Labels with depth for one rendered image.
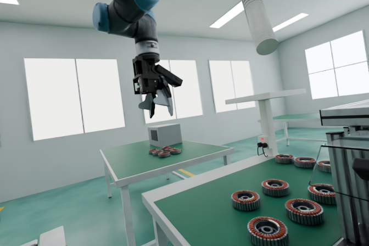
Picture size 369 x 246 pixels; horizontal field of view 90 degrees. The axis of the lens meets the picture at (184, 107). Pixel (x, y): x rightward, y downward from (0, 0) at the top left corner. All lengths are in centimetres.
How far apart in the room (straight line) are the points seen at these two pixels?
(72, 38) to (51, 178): 293
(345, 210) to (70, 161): 441
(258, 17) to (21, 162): 449
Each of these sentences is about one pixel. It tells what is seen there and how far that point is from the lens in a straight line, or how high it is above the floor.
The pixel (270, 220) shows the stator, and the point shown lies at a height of 79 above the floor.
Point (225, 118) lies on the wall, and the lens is 595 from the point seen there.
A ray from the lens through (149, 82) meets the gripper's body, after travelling 59.
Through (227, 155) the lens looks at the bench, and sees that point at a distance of 186.
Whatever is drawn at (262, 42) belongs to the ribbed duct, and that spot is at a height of 159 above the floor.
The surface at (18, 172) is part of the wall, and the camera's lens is 476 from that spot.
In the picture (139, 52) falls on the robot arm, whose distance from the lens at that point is 62.
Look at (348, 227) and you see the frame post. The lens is 71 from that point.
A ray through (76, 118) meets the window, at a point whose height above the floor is 131.
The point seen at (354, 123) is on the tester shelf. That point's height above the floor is 108.
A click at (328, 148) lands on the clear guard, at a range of 43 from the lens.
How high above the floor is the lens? 116
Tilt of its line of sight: 1 degrees up
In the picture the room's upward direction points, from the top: 8 degrees counter-clockwise
